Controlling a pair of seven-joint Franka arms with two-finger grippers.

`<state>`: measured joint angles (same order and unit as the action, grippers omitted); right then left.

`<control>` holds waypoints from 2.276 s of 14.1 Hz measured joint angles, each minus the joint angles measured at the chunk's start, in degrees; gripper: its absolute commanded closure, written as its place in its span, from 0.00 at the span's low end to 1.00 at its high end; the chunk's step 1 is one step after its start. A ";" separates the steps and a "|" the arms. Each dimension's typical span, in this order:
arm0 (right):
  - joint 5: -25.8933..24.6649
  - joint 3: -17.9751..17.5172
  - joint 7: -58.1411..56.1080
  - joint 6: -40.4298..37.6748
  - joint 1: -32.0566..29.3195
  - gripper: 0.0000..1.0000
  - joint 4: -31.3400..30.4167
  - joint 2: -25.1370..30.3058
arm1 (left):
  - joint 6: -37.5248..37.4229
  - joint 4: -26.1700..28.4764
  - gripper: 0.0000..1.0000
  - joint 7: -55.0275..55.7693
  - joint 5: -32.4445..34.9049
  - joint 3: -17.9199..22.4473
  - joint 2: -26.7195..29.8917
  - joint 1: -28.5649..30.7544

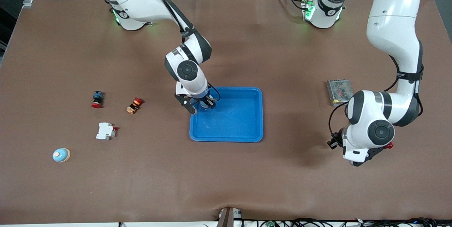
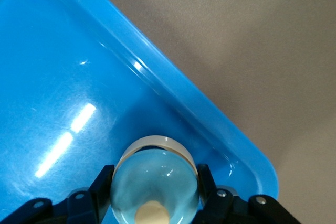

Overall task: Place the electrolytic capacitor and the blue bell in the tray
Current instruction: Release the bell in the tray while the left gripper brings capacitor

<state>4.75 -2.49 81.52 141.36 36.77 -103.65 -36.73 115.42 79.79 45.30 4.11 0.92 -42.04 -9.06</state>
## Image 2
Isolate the blue plastic tray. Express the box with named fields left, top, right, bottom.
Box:
left=0, top=0, right=279, bottom=224

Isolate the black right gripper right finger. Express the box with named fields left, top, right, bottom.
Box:
left=195, top=164, right=300, bottom=224

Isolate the blue knob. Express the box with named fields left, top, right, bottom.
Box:
left=110, top=135, right=201, bottom=224

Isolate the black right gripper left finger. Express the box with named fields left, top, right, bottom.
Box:
left=0, top=165, right=116, bottom=224

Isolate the brown table mat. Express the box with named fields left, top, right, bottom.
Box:
left=81, top=0, right=336, bottom=224

